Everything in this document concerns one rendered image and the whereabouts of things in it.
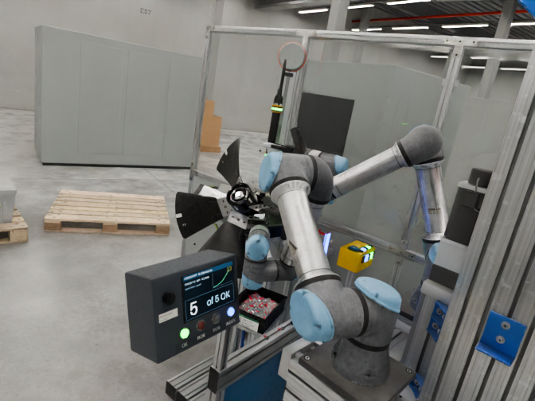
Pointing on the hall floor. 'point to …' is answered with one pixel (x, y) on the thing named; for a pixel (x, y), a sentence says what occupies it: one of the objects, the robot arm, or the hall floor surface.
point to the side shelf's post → (286, 301)
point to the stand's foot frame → (190, 383)
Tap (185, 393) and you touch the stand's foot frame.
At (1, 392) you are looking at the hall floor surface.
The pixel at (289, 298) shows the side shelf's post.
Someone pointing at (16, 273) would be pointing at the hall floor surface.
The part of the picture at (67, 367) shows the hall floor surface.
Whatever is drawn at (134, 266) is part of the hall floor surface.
